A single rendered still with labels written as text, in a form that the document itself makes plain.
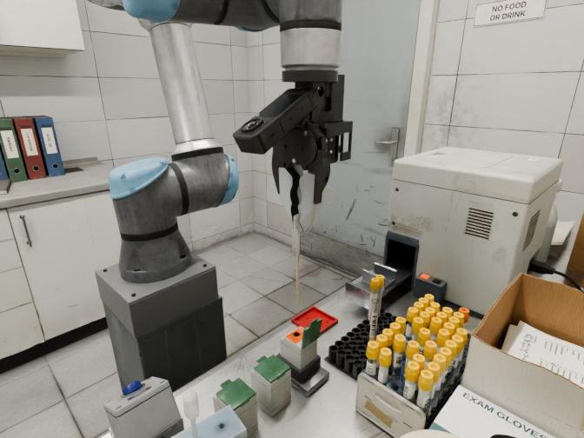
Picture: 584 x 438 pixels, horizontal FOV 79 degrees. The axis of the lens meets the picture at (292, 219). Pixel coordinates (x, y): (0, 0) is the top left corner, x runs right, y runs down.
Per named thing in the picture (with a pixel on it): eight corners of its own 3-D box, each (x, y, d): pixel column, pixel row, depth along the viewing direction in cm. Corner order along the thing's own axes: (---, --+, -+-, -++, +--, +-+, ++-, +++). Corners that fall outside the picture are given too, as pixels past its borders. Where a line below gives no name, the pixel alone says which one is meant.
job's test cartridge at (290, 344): (296, 353, 61) (296, 323, 59) (317, 368, 58) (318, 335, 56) (280, 365, 59) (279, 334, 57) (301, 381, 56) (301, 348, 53)
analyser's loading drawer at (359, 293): (393, 266, 90) (394, 248, 88) (417, 275, 86) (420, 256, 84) (344, 298, 77) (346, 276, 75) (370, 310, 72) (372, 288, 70)
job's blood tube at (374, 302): (370, 345, 65) (374, 297, 62) (376, 348, 64) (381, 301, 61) (366, 348, 64) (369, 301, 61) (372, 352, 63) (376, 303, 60)
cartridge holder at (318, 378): (290, 351, 64) (290, 335, 63) (329, 378, 58) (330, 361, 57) (268, 368, 60) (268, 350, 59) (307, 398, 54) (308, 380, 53)
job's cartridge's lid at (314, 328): (320, 313, 54) (322, 315, 54) (316, 335, 56) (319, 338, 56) (303, 324, 52) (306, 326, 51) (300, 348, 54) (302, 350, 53)
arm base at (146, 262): (115, 264, 80) (104, 223, 77) (180, 246, 88) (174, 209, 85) (127, 291, 69) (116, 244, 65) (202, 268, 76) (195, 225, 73)
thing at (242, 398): (238, 408, 52) (235, 373, 50) (258, 429, 49) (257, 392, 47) (215, 426, 50) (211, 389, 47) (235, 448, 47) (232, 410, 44)
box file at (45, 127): (54, 168, 213) (42, 115, 202) (65, 175, 195) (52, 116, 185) (39, 169, 208) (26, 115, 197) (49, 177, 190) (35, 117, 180)
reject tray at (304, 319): (313, 308, 76) (313, 305, 76) (338, 322, 72) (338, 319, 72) (291, 322, 72) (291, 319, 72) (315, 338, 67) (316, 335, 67)
